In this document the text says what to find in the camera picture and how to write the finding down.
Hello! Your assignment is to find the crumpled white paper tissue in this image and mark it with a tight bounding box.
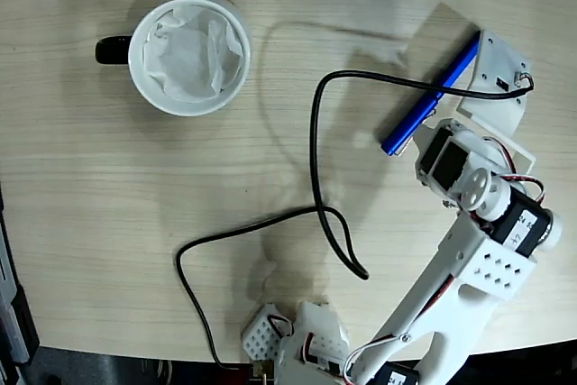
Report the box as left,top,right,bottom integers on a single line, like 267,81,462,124
142,4,244,104

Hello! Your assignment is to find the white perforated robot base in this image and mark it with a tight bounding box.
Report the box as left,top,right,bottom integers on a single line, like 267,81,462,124
242,302,294,362

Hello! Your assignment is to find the wrist camera on white mount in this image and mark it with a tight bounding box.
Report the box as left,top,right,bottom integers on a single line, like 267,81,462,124
455,29,538,175

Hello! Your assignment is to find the blue pen with metal clip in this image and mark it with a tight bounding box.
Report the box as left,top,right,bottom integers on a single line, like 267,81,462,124
380,31,482,159

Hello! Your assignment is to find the white mug with black handle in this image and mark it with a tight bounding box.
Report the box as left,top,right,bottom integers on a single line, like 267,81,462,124
94,0,252,118

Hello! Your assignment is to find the black camera cable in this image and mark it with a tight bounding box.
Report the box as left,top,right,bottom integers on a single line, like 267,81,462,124
176,69,536,371

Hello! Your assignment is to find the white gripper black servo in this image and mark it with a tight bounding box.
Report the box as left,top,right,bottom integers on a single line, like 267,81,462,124
413,117,507,206

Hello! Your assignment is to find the grey and black equipment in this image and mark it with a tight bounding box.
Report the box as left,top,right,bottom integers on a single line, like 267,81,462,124
0,181,41,385

